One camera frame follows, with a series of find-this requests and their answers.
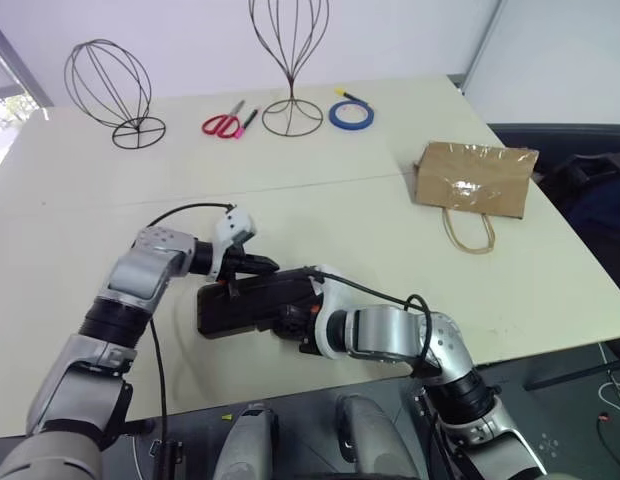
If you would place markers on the grey rounded shape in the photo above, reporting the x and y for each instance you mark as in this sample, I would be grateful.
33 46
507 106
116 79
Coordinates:
245 445
370 435

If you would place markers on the black rectangular case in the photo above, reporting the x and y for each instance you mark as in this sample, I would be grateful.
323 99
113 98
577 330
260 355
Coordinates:
240 310

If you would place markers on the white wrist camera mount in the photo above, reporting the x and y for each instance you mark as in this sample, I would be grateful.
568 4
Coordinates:
335 300
235 225

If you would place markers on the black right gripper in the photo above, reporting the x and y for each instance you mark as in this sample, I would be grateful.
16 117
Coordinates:
302 327

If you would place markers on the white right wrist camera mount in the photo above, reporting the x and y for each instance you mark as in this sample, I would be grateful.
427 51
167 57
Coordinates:
335 300

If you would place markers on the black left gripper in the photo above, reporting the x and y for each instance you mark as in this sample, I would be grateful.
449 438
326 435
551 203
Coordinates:
236 262

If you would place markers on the grey window frame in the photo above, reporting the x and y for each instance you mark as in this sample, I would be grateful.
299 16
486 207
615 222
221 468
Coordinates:
20 60

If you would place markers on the black marker with yellow cap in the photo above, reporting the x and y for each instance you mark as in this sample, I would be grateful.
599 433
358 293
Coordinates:
346 95

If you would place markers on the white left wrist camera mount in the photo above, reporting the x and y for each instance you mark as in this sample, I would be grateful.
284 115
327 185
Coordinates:
235 225

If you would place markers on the black marker with pink cap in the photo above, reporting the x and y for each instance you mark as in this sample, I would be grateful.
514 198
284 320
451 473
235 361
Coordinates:
246 121

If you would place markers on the grey partition post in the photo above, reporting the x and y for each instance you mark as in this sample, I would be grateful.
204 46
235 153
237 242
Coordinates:
482 45

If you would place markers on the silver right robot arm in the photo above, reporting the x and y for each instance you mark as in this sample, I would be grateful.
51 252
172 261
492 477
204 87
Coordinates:
390 330

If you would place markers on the black backpack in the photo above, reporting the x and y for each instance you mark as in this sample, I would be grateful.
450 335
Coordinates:
590 190

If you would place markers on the blue tape roll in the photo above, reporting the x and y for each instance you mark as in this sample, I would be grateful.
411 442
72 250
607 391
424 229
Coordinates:
335 119

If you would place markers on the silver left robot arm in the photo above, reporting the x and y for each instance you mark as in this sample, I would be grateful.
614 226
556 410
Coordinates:
135 280

